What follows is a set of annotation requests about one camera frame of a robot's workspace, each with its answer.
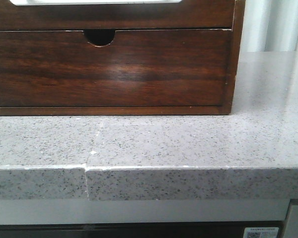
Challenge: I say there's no white QR code sticker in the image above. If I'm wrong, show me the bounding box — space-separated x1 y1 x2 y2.
243 227 279 238

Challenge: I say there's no black appliance under counter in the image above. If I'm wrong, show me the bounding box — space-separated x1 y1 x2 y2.
0 221 284 238

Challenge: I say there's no dark wooden drawer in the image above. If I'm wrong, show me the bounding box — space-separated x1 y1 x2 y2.
0 29 231 107
0 0 235 31

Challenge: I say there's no dark wooden drawer cabinet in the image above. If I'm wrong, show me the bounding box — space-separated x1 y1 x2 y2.
0 0 245 116

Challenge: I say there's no grey cabinet panel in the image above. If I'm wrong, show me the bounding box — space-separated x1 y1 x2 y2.
284 200 298 238

